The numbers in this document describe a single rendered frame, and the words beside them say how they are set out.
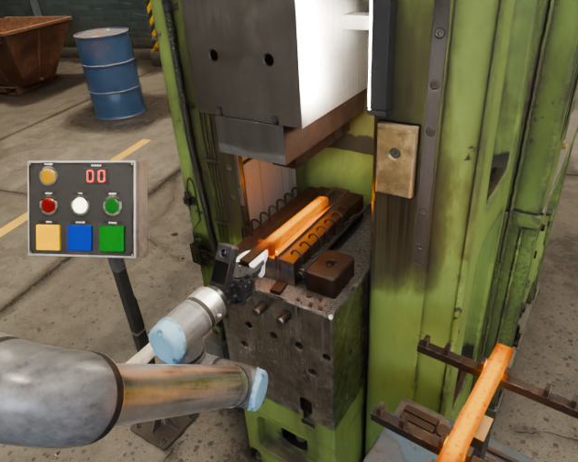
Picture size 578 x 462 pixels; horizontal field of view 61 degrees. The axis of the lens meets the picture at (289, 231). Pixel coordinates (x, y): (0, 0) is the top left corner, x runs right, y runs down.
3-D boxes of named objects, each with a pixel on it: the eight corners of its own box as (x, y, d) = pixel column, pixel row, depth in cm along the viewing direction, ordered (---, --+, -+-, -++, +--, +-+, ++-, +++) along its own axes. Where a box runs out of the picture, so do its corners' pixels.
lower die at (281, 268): (294, 286, 133) (293, 260, 128) (236, 266, 142) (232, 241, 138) (362, 215, 162) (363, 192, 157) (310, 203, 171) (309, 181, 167)
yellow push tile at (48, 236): (58, 250, 144) (59, 224, 144) (35, 249, 145) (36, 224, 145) (62, 250, 146) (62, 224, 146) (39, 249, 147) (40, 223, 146)
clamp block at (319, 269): (334, 300, 127) (334, 280, 123) (305, 291, 131) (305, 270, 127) (355, 275, 135) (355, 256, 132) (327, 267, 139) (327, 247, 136)
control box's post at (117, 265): (165, 427, 205) (94, 199, 148) (159, 423, 207) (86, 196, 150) (172, 421, 208) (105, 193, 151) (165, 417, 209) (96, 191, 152)
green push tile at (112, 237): (124, 252, 141) (124, 225, 141) (99, 251, 142) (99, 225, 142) (127, 251, 143) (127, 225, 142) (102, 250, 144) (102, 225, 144)
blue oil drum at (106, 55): (126, 122, 545) (105, 38, 498) (83, 118, 564) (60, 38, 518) (156, 105, 591) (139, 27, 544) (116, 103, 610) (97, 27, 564)
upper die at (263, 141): (285, 165, 114) (283, 126, 109) (218, 151, 124) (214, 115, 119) (364, 110, 143) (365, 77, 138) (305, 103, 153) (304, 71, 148)
